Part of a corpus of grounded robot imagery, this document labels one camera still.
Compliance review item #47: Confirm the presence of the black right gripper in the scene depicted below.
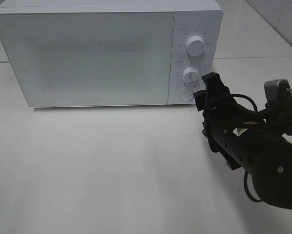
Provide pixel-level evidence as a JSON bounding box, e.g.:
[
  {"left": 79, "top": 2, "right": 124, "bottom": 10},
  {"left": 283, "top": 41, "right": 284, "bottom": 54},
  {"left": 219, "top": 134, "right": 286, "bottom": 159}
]
[{"left": 193, "top": 72, "right": 261, "bottom": 171}]

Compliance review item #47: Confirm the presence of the white microwave knob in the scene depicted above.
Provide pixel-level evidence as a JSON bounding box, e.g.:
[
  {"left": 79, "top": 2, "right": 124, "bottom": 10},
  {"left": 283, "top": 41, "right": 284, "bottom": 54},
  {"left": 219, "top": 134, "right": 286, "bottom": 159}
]
[
  {"left": 186, "top": 35, "right": 206, "bottom": 57},
  {"left": 183, "top": 67, "right": 201, "bottom": 84}
]

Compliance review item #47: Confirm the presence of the white microwave oven body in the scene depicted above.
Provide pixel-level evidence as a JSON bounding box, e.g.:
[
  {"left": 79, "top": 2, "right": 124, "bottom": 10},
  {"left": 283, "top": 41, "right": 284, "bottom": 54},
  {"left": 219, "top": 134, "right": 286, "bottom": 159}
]
[{"left": 0, "top": 0, "right": 223, "bottom": 107}]

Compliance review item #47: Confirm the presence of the round door release button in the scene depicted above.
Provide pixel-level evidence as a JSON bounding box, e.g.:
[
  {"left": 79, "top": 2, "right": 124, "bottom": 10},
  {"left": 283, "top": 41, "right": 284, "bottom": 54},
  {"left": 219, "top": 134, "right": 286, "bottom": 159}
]
[{"left": 179, "top": 90, "right": 193, "bottom": 101}]

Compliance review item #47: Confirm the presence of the white microwave door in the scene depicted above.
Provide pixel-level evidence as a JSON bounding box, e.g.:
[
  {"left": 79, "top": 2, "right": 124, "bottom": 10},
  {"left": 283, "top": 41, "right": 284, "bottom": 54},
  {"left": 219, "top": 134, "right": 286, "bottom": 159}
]
[{"left": 0, "top": 12, "right": 174, "bottom": 107}]

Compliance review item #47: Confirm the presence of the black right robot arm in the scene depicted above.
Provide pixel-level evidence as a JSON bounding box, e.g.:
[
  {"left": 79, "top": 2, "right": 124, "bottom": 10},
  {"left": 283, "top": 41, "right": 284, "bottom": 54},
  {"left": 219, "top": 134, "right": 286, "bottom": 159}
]
[{"left": 193, "top": 72, "right": 292, "bottom": 210}]

